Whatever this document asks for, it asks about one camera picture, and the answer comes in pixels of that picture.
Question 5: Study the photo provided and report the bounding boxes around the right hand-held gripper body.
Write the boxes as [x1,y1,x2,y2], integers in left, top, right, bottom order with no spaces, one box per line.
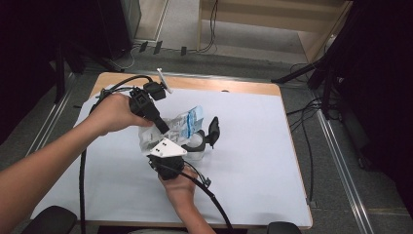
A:
[147,137,189,181]

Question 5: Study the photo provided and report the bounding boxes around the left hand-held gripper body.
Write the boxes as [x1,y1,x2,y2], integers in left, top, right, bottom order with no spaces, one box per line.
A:
[129,67,173,120]

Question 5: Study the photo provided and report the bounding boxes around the blue and white refill pouch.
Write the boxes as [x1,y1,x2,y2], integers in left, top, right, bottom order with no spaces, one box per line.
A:
[138,104,206,157]

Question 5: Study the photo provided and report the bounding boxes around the person's right hand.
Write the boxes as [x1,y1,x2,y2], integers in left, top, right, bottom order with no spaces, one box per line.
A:
[158,165,198,213]

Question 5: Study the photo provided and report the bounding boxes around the person's left hand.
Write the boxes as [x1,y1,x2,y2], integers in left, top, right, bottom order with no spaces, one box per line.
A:
[85,93,154,137]

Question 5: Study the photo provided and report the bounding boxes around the person's light trousers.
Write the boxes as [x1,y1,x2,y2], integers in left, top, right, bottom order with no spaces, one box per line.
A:
[127,228,188,234]

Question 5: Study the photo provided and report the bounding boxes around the dark grey cabinet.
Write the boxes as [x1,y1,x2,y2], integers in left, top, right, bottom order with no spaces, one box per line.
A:
[96,0,142,61]

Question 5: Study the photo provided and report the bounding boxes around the white table mat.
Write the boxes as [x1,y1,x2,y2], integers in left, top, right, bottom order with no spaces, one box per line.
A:
[30,85,314,228]

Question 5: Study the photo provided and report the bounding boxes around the black metal stand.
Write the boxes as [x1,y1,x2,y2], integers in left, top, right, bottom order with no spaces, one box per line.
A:
[53,40,86,104]
[271,48,346,121]

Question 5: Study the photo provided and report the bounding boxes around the light wooden shelf unit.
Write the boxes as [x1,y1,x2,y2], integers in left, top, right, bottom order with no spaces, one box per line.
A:
[196,0,355,64]

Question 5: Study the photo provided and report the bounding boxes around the white floor cable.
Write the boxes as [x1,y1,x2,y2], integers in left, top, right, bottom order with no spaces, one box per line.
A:
[109,44,141,71]

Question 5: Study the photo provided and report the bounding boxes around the right hand-held gripper cable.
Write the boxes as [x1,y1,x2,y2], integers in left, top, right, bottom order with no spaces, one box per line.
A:
[155,160,234,234]

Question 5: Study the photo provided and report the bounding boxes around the hand-held gripper cable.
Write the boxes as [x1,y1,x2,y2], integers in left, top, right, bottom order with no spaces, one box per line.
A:
[155,160,234,234]
[78,74,154,234]

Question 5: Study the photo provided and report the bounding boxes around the left hand-held gripper cable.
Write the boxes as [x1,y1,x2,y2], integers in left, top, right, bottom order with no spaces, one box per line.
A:
[78,74,154,234]

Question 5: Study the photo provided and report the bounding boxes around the metal floor rail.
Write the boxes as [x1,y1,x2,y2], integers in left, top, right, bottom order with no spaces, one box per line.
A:
[0,72,78,226]
[311,92,375,234]

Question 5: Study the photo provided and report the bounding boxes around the black hanging cable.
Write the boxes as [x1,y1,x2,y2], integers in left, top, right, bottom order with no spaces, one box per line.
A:
[197,0,219,54]

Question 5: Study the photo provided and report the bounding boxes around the black floor cables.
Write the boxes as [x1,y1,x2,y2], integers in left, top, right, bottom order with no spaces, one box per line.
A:
[285,62,326,205]

